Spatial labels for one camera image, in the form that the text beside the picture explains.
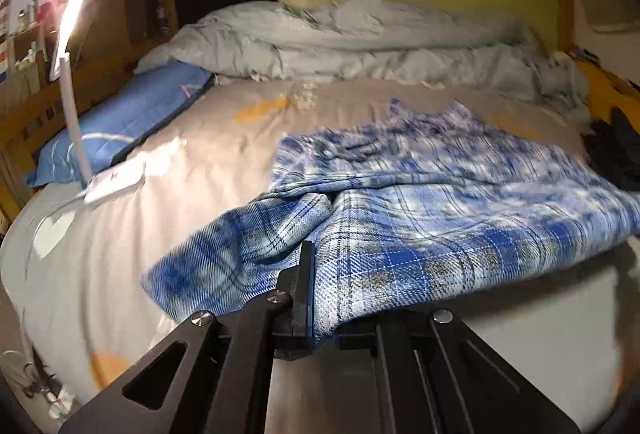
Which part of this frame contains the yellow cloth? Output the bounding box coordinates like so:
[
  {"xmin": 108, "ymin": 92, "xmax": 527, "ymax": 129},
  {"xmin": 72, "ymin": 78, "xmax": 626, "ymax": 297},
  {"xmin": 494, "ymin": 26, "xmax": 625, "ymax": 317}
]
[{"xmin": 572, "ymin": 57, "xmax": 640, "ymax": 117}]

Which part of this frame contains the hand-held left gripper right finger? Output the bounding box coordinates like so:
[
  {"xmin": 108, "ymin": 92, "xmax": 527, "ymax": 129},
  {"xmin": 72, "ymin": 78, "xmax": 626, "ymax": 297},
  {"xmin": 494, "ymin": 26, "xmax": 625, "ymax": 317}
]
[{"xmin": 340, "ymin": 308, "xmax": 581, "ymax": 434}]

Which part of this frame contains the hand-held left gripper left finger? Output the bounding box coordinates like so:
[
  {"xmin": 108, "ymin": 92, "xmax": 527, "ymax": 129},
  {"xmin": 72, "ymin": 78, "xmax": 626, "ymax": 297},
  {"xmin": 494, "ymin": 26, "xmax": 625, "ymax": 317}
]
[{"xmin": 59, "ymin": 239, "xmax": 319, "ymax": 434}]

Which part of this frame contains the cluttered shelf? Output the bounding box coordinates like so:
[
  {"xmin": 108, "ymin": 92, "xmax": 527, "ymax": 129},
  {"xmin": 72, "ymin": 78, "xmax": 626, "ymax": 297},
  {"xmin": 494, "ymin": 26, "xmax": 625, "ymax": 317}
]
[{"xmin": 0, "ymin": 0, "xmax": 58, "ymax": 115}]

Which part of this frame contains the grey crumpled duvet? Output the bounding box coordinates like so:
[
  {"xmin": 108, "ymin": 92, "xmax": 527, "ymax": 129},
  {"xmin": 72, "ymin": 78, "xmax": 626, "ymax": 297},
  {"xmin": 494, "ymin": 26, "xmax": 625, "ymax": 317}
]
[{"xmin": 135, "ymin": 0, "xmax": 596, "ymax": 125}]

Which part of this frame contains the blue white plaid shirt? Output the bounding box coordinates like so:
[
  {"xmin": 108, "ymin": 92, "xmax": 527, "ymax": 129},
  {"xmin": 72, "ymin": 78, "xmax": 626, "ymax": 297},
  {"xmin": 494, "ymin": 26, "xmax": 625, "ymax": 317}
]
[{"xmin": 141, "ymin": 98, "xmax": 640, "ymax": 345}]

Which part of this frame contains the blue pillow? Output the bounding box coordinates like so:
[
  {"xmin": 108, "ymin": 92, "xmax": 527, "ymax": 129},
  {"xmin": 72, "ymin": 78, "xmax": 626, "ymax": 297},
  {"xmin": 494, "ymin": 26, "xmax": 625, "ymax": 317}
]
[{"xmin": 26, "ymin": 62, "xmax": 216, "ymax": 187}]

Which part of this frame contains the black cloth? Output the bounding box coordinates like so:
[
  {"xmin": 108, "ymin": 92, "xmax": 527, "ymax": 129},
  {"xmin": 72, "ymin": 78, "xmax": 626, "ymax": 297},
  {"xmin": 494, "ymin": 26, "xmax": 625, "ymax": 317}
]
[{"xmin": 582, "ymin": 107, "xmax": 640, "ymax": 192}]

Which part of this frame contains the white desk lamp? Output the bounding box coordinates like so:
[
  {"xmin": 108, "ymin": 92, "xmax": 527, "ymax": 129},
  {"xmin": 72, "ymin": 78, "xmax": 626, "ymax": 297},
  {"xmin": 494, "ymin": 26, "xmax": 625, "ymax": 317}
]
[{"xmin": 50, "ymin": 0, "xmax": 146, "ymax": 205}]

